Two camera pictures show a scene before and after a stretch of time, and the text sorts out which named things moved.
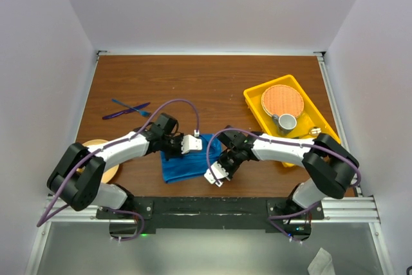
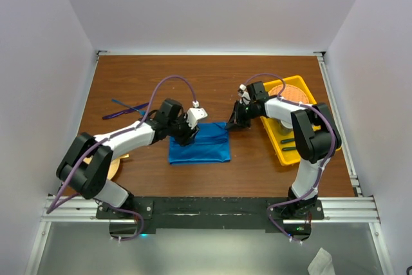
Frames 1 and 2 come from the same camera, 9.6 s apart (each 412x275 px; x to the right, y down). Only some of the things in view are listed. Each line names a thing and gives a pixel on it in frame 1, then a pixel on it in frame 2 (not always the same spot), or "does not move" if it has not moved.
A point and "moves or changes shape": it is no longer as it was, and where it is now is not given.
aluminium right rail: x=342 y=121 does not move
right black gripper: x=230 y=172 -> x=236 y=120
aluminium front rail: x=346 y=209 does not move
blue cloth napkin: x=191 y=165 moves or changes shape
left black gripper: x=179 y=152 -> x=188 y=136
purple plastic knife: x=127 y=111 does not move
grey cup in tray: x=285 y=123 does not move
